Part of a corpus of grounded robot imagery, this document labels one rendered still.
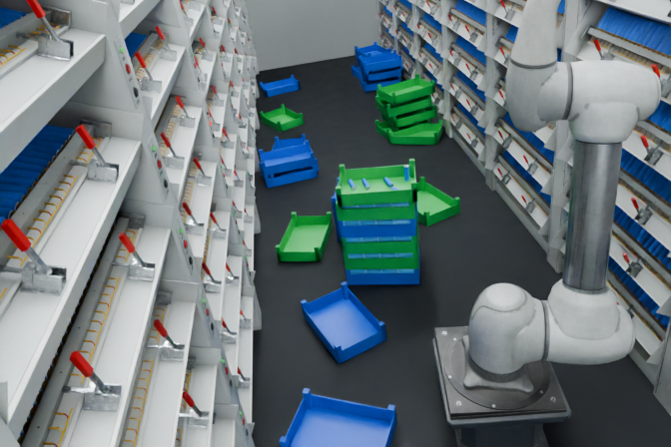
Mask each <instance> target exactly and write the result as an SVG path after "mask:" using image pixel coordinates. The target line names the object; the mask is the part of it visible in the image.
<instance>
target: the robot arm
mask: <svg viewBox="0 0 671 447"><path fill-rule="evenodd" d="M560 1H561V0H527V2H526V5H525V8H524V11H523V14H522V18H521V22H520V25H519V29H518V32H517V36H516V39H515V42H514V45H513V48H512V51H511V55H510V60H509V65H508V69H507V73H506V84H505V98H506V103H507V108H508V113H509V116H510V119H511V121H512V123H513V125H514V127H515V128H517V129H518V130H520V131H524V132H533V131H538V130H540V129H542V128H544V127H546V126H547V125H548V122H550V121H562V120H567V121H568V124H569V128H570V133H571V135H572V137H573V138H574V139H575V147H574V158H573V169H572V180H571V191H570V202H569V212H568V223H567V234H566V245H565V256H564V266H563V277H562V279H560V280H559V281H558V282H556V283H555V284H554V285H553V286H552V288H551V292H550V294H549V296H548V300H538V299H536V298H533V297H532V296H531V295H530V294H529V293H528V292H527V291H525V290H524V289H522V288H521V287H519V286H517V285H514V284H510V283H497V284H493V285H491V286H489V287H487V288H486V289H485V290H484V291H483V292H482V293H481V294H480V296H479V297H478V299H477V300H476V302H475V304H474V306H473V309H472V312H471V315H470V320H469V327H468V335H466V336H464V337H463V338H462V344H463V347H464V356H465V376H464V379H463V387H464V388H465V389H468V390H472V389H489V390H501V391H512V392H519V393H522V394H525V395H530V394H532V392H533V385H532V383H531V381H530V379H529V373H528V365H527V363H529V362H533V361H538V360H546V361H552V362H558V363H567V364H603V363H609V362H612V361H616V360H619V359H621V358H624V357H625V356H626V355H627V354H628V353H629V352H630V351H631V350H632V348H633V346H634V342H635V327H634V323H633V321H632V319H631V317H630V315H629V313H628V312H627V311H626V310H625V309H624V308H623V307H622V306H620V305H618V304H617V302H616V296H615V294H614V292H613V291H612V290H611V289H610V288H609V286H608V285H607V284H606V277H607V269H608V260H609V252H610V244H611V235H612V227H613V218H614V210H615V205H616V197H617V188H618V180H619V171H620V163H621V154H622V142H625V141H626V140H627V139H628V138H629V136H630V135H631V133H632V130H633V129H634V127H635V125H636V124H637V121H643V120H645V119H647V118H648V117H650V116H651V115H652V114H653V113H654V112H655V110H656V109H657V107H658V105H659V102H660V99H661V84H660V80H659V78H658V76H657V75H656V74H655V73H654V72H652V71H650V70H648V69H645V68H643V67H641V66H637V65H634V64H630V63H624V62H620V61H603V60H596V61H579V62H572V63H563V62H557V42H556V14H557V9H558V6H559V3H560Z"/></svg>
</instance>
